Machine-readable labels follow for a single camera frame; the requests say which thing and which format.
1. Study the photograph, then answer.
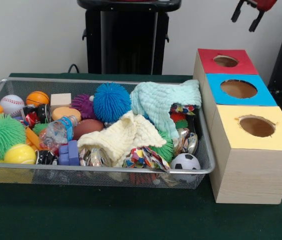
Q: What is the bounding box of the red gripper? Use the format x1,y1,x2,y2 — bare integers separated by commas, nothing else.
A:
231,0,278,33

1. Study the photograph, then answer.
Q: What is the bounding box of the mint green waffle cloth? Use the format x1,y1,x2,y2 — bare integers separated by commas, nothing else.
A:
130,79,203,140

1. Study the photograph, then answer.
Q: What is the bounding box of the blue fuzzy ball with eyes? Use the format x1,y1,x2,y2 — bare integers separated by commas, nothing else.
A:
93,82,132,123

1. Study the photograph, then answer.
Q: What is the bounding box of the wooden box with three holes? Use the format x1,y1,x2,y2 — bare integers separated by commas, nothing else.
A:
192,48,282,205

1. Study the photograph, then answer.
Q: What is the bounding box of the black and white soccer ball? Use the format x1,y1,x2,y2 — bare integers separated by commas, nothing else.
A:
170,152,201,171

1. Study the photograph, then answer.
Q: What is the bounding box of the cream waffle cloth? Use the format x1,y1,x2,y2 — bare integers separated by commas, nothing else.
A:
77,111,168,168

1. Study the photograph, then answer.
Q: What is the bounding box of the purple fuzzy toy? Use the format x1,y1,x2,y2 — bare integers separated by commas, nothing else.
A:
71,94,97,120

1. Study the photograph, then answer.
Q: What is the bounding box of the brown toy football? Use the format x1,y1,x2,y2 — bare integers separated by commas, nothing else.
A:
73,119,104,140

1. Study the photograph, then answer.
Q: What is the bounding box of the crushed clear plastic bottle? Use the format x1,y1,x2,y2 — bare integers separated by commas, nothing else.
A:
38,114,78,148

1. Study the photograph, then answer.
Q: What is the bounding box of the orange basketball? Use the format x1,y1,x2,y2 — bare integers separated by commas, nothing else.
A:
25,90,50,107

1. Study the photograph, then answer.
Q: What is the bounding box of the dark green table cloth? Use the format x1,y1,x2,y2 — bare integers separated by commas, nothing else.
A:
0,72,282,240

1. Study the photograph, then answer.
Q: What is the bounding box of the white baseball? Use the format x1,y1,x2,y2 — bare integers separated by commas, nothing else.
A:
0,94,25,117

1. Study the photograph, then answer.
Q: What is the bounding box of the yellow tennis ball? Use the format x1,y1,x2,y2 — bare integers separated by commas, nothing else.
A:
3,143,36,165

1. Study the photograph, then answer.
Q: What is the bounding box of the green fuzzy ball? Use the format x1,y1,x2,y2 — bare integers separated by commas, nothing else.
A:
0,113,26,160

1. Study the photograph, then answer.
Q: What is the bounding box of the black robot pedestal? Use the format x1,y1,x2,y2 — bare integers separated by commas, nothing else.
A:
77,0,183,75

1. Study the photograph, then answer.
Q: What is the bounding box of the silver wire mesh bin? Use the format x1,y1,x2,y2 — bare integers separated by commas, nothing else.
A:
0,77,216,190

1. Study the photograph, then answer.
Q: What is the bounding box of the black cable loop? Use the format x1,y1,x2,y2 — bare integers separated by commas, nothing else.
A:
67,63,82,74

